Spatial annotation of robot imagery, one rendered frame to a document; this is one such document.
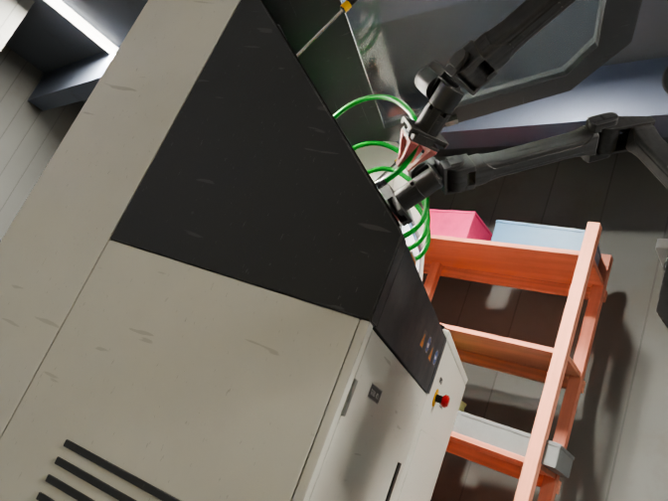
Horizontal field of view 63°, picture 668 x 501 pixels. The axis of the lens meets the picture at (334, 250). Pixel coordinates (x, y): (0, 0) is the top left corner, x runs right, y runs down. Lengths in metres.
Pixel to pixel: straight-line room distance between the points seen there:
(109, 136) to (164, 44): 0.27
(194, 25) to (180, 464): 0.98
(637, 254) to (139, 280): 3.36
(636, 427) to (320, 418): 2.89
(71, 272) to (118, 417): 0.33
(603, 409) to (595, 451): 0.25
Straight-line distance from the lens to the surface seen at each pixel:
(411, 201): 1.32
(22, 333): 1.24
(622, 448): 3.61
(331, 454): 0.91
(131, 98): 1.38
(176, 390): 0.99
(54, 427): 1.13
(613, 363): 3.73
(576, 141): 1.45
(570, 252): 3.29
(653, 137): 1.49
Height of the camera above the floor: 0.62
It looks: 17 degrees up
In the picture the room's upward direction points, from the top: 22 degrees clockwise
